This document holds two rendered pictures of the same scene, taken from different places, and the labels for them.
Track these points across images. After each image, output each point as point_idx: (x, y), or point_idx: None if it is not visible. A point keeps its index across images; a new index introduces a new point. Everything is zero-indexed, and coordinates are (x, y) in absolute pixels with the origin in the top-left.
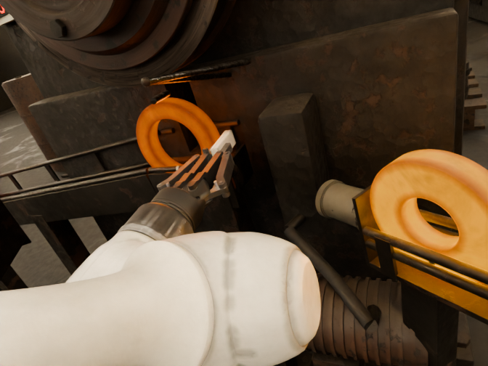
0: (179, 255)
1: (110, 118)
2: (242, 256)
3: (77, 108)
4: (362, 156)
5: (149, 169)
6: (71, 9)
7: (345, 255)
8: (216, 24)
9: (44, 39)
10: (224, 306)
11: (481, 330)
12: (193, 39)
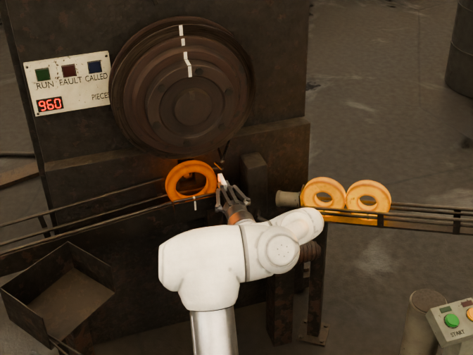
0: (301, 213)
1: (126, 172)
2: (310, 211)
3: (98, 169)
4: (274, 177)
5: (174, 201)
6: (196, 135)
7: None
8: None
9: (143, 139)
10: (312, 222)
11: (308, 263)
12: (226, 139)
